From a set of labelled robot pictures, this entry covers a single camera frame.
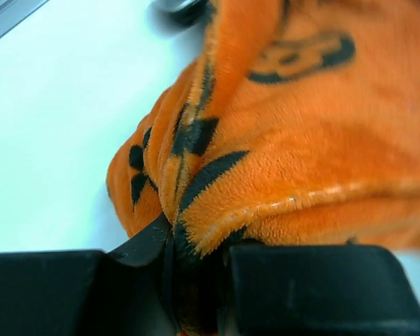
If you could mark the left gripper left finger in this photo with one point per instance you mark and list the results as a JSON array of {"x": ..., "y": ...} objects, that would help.
[{"x": 90, "y": 292}]

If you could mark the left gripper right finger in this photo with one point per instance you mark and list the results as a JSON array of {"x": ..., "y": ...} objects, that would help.
[{"x": 316, "y": 290}]

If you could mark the orange black patterned cloth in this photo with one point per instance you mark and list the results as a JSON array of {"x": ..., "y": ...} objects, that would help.
[{"x": 298, "y": 123}]

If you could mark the aluminium table frame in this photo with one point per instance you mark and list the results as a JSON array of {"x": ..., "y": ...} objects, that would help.
[{"x": 13, "y": 12}]

